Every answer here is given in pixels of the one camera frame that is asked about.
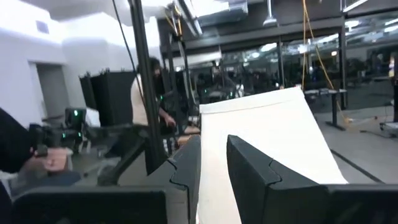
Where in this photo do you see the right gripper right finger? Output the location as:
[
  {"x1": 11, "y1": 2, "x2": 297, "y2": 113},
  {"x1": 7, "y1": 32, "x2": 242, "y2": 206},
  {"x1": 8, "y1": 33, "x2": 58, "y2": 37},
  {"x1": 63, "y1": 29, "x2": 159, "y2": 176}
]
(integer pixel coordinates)
[{"x1": 226, "y1": 134, "x2": 329, "y2": 224}]

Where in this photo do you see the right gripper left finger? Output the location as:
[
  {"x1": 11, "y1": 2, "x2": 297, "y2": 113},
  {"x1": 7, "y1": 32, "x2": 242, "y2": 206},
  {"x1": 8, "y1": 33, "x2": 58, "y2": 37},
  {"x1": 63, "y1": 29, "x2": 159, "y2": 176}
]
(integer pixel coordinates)
[{"x1": 144, "y1": 134, "x2": 202, "y2": 224}]

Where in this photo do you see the person's hand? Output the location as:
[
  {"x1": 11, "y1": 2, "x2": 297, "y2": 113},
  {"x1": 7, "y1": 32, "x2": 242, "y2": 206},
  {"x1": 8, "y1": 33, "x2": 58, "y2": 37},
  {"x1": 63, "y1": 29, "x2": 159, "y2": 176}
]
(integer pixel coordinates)
[
  {"x1": 30, "y1": 147, "x2": 68, "y2": 175},
  {"x1": 163, "y1": 114, "x2": 177, "y2": 128}
]

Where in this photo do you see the person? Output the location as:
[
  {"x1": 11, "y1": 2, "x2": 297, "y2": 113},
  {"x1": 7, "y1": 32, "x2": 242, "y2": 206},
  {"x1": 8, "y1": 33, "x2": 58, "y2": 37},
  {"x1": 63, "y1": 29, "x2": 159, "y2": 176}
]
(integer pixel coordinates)
[
  {"x1": 130, "y1": 57, "x2": 178, "y2": 138},
  {"x1": 0, "y1": 107, "x2": 81, "y2": 200}
]

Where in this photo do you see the black cabinet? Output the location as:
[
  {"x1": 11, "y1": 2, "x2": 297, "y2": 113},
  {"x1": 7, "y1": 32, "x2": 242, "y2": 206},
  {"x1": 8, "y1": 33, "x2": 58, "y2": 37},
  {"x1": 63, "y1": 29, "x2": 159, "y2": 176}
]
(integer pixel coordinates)
[{"x1": 79, "y1": 70, "x2": 137, "y2": 127}]

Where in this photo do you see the background grey table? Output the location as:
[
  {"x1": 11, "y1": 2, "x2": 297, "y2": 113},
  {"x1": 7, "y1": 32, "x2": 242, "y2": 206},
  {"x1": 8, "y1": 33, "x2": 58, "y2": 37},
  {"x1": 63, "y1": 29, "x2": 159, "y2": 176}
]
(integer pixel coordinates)
[{"x1": 303, "y1": 88, "x2": 348, "y2": 131}]

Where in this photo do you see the yellow hanging cable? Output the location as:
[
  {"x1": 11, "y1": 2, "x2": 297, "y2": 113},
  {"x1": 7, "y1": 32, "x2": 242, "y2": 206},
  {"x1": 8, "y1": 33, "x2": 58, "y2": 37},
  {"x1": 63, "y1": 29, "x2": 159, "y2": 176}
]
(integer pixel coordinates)
[{"x1": 300, "y1": 0, "x2": 351, "y2": 125}]

